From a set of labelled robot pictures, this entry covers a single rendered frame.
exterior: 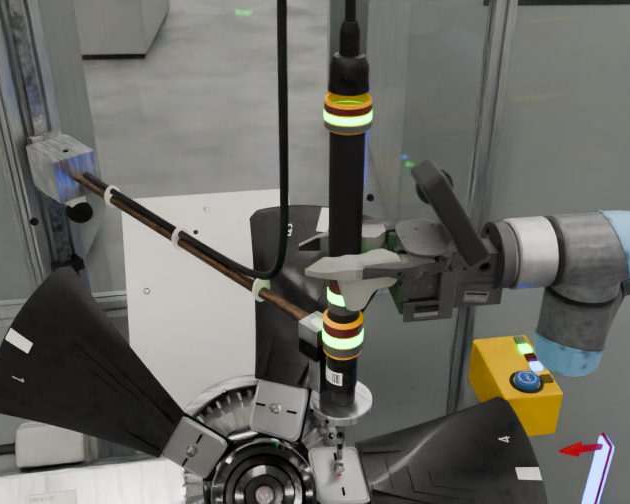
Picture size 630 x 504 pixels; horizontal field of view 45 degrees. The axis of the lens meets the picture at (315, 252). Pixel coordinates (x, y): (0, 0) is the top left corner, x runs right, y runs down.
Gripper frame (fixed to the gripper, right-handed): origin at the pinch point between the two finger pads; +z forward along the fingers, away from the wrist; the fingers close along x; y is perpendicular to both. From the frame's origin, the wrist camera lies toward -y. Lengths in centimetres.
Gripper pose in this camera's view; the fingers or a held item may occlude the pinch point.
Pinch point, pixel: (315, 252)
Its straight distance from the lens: 75.7
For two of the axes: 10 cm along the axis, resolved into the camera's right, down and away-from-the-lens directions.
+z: -9.9, 0.8, -1.3
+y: 0.0, 8.6, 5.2
